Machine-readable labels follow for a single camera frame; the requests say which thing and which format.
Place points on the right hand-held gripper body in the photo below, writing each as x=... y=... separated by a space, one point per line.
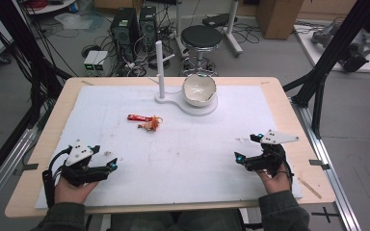
x=269 y=160

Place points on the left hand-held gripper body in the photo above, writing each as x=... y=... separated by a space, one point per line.
x=78 y=154

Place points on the person's right hand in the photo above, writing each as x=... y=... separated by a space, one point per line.
x=277 y=183

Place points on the person's left hand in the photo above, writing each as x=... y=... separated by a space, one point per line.
x=70 y=193

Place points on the wooden stick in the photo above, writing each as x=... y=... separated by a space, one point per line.
x=310 y=188

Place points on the red candy wrapper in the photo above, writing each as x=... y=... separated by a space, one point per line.
x=136 y=117

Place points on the crumpled orange wrapper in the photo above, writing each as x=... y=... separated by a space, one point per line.
x=151 y=123

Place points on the white foam mat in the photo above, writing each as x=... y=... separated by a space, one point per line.
x=173 y=160

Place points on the white ceramic bowl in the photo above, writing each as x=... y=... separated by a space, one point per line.
x=199 y=89

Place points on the person's lap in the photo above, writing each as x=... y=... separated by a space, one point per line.
x=176 y=221

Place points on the white stand with pole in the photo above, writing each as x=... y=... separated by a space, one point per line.
x=161 y=80

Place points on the black round stool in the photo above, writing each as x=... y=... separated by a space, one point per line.
x=201 y=38

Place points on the cardboard box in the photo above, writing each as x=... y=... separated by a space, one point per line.
x=277 y=17

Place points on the black flat case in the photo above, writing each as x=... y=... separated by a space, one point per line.
x=218 y=20

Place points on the black computer tower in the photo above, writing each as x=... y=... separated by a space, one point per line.
x=148 y=24
x=124 y=27

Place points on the clear plastic sheet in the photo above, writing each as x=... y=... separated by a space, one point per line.
x=77 y=20

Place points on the white round table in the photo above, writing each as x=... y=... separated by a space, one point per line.
x=49 y=7

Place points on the aluminium rail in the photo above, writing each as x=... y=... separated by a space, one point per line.
x=3 y=166
x=330 y=173

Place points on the black metal frame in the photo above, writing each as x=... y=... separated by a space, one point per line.
x=19 y=48
x=330 y=51

